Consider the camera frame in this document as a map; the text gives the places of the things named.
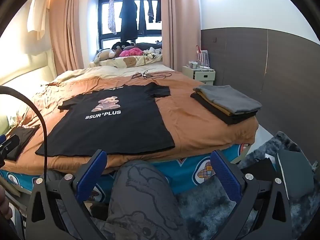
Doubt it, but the dark folded cloth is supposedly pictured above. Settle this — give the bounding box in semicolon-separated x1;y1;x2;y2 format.
5;124;41;161

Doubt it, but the red striped bag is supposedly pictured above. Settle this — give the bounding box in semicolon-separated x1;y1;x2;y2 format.
196;45;209;67

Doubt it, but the cream bedding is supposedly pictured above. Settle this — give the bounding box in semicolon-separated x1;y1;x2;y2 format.
54;64;175;82

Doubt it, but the floral hanging garment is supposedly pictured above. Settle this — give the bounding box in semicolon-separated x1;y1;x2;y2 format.
108;0;117;35

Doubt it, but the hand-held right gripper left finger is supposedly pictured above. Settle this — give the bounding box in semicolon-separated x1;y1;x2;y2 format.
26;149;110;240

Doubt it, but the black folded garment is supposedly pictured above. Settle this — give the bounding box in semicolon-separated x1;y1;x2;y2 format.
190;93;257;125

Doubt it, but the dark grey pillow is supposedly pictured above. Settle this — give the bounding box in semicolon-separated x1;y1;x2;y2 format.
135;42;163;50

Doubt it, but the pink cloth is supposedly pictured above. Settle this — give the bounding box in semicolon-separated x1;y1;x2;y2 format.
119;47;144;57

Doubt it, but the white nightstand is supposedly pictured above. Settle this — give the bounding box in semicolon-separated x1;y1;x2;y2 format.
182;66;216;85

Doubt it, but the white hanging cloth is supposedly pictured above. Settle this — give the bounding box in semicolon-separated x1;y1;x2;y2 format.
27;0;50;40

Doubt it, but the person's leg in grey pants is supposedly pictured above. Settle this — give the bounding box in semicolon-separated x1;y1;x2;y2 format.
106;160;184;240

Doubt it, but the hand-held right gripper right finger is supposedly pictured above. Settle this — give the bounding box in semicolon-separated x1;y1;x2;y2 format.
210;149;293;240

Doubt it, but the orange-brown blanket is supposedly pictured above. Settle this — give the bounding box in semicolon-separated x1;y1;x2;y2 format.
4;70;259;174

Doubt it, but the black round plush toy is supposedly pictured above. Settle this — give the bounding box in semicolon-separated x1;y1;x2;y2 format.
112;41;135;51

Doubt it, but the dark hanging garment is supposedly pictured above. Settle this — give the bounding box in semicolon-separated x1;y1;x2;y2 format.
155;0;162;23
147;0;155;23
139;0;147;35

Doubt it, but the black printed t-shirt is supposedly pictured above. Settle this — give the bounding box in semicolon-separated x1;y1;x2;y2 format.
35;83;175;157

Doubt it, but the mustard folded garment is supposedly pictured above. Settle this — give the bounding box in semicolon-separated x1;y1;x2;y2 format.
194;91;240;115

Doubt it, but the grey shaggy rug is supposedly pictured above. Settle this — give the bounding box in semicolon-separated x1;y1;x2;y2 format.
172;131;320;240

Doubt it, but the black framed window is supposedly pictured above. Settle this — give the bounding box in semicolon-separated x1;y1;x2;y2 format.
98;0;163;52

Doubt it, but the thin black charging cable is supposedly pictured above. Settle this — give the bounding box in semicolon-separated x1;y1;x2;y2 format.
132;70;173;80

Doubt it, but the blue printed bed sheet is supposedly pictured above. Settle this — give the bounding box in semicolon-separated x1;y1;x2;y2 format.
0;142;253;203

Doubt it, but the pink curtain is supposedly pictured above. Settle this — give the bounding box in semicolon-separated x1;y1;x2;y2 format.
49;0;92;77
159;0;202;72

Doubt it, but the white power strip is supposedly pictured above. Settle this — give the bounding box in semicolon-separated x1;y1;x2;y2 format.
189;61;215;71

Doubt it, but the cream padded headboard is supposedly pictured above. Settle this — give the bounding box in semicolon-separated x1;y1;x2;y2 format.
0;39;58;95

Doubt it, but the beige plush bear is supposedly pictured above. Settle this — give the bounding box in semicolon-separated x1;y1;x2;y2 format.
93;49;117;64

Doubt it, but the left hand-held gripper black cable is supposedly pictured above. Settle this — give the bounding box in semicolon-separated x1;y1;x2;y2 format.
0;85;48;180

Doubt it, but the cream bear print pillow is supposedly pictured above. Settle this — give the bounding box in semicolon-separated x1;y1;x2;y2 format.
90;54;163;68

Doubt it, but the person's left hand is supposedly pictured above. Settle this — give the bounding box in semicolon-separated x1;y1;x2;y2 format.
0;187;13;221

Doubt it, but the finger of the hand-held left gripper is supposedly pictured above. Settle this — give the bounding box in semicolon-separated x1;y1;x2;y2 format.
0;134;20;167

